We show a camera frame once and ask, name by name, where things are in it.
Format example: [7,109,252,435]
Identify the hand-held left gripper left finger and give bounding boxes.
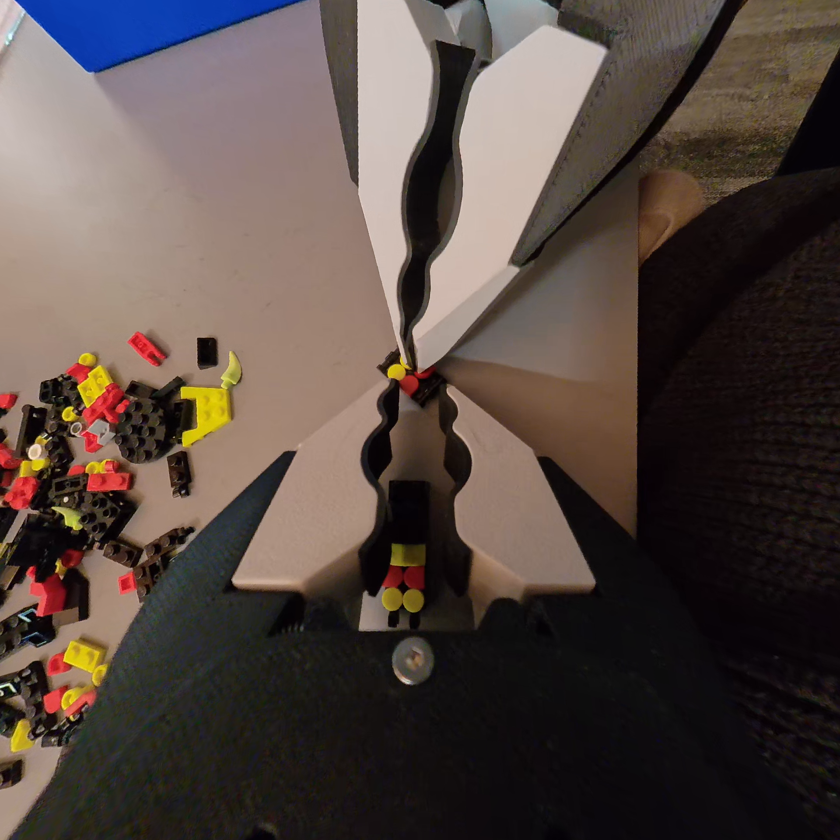
[231,381,403,598]

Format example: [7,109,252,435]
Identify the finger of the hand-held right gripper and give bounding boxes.
[410,25,611,375]
[356,0,479,362]

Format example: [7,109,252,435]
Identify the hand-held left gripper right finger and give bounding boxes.
[437,384,598,598]

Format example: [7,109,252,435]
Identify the short black lego assembly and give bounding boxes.
[379,354,448,403]

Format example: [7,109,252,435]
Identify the pile of lego pieces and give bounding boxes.
[0,331,244,791]

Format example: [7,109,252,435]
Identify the long black lego assembly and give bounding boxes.
[381,479,434,631]

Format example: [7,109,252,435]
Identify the person's beige shoe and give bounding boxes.
[638,169,708,265]

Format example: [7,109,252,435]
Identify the person's dark knit sweater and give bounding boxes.
[638,167,840,840]

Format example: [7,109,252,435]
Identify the blue plastic bin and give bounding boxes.
[13,0,311,74]

